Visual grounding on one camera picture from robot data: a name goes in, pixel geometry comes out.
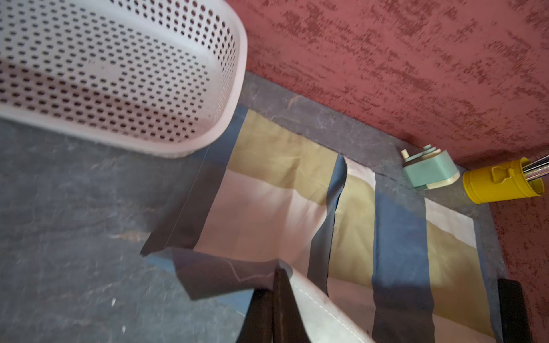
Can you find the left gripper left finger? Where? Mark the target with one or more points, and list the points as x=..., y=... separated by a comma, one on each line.
x=258, y=323

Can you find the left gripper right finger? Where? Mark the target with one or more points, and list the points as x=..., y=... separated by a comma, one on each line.
x=287, y=322

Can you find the blue beige white patchwork pillowcase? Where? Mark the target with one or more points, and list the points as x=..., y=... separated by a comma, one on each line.
x=368, y=260

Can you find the green pencil sharpener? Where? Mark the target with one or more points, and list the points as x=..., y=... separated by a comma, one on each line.
x=431, y=168

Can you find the yellow cup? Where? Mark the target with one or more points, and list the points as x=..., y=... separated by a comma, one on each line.
x=501, y=182

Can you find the white perforated plastic basket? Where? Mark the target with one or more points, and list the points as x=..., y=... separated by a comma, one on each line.
x=157, y=77

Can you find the pencils in yellow cup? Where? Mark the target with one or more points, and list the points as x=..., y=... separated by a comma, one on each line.
x=536, y=169

